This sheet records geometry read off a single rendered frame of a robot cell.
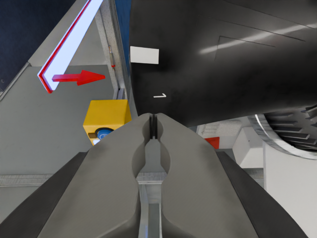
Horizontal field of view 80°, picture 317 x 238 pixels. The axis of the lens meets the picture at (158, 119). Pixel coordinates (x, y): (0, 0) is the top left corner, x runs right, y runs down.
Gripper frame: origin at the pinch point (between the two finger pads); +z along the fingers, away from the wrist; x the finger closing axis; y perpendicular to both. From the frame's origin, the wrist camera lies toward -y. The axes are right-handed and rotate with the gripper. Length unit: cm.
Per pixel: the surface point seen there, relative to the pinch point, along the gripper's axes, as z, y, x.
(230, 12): 10.4, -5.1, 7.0
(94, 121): 28.3, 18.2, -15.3
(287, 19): 9.6, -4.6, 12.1
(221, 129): 53, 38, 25
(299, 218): 13.9, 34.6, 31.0
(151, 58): 11.6, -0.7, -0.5
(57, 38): 138, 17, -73
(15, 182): 48, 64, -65
